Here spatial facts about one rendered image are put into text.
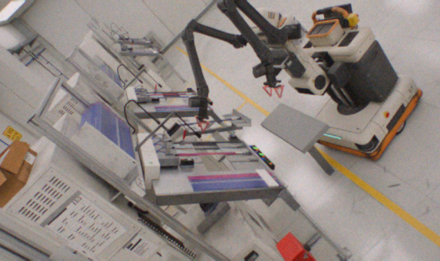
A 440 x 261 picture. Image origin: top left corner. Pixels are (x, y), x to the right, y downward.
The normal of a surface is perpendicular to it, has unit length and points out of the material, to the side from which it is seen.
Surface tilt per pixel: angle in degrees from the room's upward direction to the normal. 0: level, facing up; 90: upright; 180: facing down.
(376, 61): 90
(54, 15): 90
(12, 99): 90
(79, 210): 88
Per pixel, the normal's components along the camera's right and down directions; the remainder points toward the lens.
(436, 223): -0.63, -0.63
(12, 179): 0.33, 0.31
